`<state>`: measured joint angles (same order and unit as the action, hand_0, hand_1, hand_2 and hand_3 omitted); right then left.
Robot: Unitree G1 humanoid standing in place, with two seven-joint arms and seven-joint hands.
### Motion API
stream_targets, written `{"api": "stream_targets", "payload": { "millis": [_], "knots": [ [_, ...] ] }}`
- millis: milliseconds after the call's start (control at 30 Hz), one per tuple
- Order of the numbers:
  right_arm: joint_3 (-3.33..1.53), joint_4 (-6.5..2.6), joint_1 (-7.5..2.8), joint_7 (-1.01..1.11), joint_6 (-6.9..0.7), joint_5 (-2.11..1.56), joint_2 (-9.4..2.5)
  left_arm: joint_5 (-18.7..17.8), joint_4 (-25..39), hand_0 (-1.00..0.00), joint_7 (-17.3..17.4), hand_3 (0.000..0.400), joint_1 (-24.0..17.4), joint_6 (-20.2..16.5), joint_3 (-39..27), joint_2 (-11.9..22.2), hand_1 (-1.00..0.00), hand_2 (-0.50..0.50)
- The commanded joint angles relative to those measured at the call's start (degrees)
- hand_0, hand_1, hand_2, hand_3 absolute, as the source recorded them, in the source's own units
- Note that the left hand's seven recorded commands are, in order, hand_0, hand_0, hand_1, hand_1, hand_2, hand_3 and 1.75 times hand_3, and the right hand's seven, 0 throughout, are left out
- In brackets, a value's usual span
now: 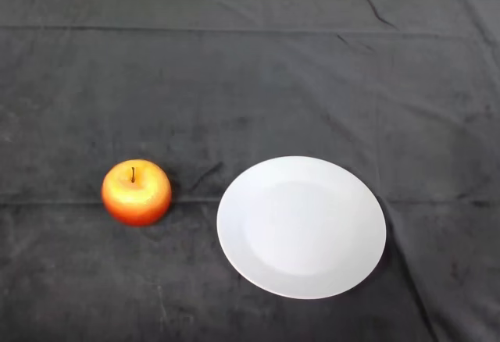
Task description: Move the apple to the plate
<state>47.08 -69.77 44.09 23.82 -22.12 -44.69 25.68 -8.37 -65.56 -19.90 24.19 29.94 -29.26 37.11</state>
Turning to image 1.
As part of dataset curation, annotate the red yellow apple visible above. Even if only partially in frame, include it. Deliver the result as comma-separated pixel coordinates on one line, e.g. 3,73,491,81
101,159,173,227

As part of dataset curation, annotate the white round plate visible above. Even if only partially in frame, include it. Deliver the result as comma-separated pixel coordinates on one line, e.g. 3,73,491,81
216,155,388,301

